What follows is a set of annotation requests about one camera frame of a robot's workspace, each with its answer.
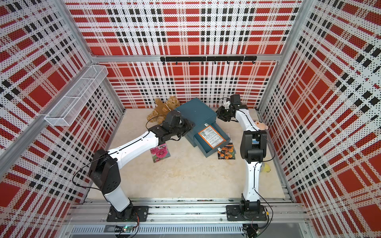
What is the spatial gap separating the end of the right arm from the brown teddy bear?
1.25 ft

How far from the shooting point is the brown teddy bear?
1.07m

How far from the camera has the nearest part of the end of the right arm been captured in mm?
768
